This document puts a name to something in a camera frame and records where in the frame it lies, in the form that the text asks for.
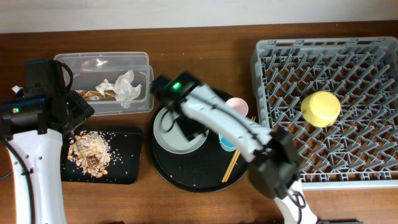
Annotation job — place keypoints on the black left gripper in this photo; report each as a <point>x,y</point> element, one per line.
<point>81,108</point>

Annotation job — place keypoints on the yellow plastic bowl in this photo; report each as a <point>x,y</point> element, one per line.
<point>321,109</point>

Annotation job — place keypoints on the round black tray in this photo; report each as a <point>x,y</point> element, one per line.
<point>199,171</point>

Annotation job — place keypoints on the pink plastic cup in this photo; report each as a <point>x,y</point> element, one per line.
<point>239,105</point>

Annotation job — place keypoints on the black rectangular tray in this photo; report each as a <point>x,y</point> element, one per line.
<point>126,145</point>

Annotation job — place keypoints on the large white tissue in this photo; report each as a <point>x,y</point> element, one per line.
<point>123,88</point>

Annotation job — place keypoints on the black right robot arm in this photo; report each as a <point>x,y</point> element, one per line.
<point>191,108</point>

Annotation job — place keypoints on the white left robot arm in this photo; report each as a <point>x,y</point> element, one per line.
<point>32,130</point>

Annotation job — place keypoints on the grey round plate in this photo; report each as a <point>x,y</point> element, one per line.
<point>170,137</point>

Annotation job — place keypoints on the wooden chopstick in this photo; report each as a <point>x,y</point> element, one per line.
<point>231,166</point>
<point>233,161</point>

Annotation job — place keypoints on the gold snack wrapper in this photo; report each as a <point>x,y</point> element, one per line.
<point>93,95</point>

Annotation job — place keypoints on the clear plastic waste bin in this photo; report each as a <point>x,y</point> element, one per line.
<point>90,69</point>

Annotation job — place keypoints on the grey dishwasher rack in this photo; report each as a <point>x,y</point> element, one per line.
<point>358,151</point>

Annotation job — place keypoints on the blue plastic cup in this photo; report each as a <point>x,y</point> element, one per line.
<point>226,145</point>

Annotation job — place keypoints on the peanut and rice scraps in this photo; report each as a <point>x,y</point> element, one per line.
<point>91,152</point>

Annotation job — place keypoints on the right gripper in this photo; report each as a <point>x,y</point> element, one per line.
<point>191,135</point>

